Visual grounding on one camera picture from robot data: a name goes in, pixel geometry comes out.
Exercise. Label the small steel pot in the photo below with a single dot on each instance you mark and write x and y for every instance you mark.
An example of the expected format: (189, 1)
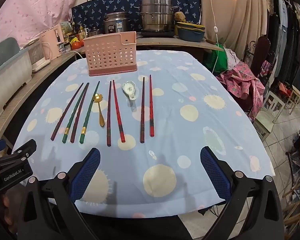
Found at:
(93, 32)

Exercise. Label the white wooden stool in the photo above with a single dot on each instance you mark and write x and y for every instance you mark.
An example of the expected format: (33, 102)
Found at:
(268, 112)
(293, 97)

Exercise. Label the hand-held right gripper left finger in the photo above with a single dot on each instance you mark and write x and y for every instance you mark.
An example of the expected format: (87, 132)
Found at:
(86, 175)

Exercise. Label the red chopstick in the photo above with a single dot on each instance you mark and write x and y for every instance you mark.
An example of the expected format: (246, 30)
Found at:
(118, 110)
(151, 105)

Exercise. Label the dark maroon chopstick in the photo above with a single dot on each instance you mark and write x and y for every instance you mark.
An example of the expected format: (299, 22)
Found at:
(142, 110)
(67, 111)
(78, 121)
(109, 112)

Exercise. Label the dark wooden chair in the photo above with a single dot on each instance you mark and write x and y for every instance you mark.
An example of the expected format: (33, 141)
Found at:
(262, 52)

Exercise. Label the navy floral cloth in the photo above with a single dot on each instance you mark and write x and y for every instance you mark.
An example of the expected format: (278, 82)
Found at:
(97, 7)

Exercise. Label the person's left hand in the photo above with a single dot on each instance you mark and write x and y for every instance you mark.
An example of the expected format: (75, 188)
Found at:
(7, 210)

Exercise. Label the green plastic bag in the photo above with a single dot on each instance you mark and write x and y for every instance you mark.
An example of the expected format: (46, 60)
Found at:
(216, 60)

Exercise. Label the pile of wooden sticks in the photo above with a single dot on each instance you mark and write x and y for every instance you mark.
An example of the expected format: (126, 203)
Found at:
(296, 200)

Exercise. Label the yellow plastic basin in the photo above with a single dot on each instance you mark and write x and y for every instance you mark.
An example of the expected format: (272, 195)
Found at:
(190, 25)

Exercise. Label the silver rice cooker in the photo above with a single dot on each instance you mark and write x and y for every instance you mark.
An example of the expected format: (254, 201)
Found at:
(117, 23)

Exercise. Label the white glass kettle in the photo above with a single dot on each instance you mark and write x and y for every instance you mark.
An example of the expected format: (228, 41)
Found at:
(38, 55)

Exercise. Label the pink floral garment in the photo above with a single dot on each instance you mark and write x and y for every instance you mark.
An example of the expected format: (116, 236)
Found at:
(242, 82)

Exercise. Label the yellow oil bottle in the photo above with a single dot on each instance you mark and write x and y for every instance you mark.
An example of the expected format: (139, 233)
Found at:
(82, 31)

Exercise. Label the blue plastic basin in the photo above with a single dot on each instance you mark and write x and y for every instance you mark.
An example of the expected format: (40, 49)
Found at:
(191, 36)

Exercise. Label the black induction cooktop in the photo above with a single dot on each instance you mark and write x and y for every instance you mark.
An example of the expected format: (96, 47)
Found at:
(162, 34)

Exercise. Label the brown loofah sponge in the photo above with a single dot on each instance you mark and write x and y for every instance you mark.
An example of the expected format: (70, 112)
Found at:
(180, 16)

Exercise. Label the pink electric kettle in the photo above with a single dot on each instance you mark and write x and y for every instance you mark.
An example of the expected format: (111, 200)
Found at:
(51, 41)

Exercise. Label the blue spotted tablecloth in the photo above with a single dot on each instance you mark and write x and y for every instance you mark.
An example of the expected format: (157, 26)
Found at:
(190, 130)

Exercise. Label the white ceramic spoon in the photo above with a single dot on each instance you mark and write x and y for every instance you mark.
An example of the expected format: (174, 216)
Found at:
(128, 87)

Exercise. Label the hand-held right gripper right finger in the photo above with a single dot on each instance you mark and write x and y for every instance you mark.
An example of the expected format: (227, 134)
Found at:
(215, 172)

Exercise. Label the pink printed curtain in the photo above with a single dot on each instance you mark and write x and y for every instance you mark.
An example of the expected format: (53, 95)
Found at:
(32, 7)

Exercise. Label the stainless steel steamer pot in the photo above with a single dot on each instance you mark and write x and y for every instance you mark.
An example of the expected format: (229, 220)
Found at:
(157, 17)

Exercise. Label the gold metal spoon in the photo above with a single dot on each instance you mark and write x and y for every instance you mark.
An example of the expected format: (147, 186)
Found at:
(98, 97)

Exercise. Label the green chopstick with gold band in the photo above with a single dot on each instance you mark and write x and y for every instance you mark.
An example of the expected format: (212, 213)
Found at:
(90, 112)
(70, 125)

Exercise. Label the beige curtain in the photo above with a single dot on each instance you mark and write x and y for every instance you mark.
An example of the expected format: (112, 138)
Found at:
(235, 12)

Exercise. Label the pink plastic utensil basket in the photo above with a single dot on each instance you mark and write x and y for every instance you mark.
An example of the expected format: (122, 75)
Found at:
(110, 55)

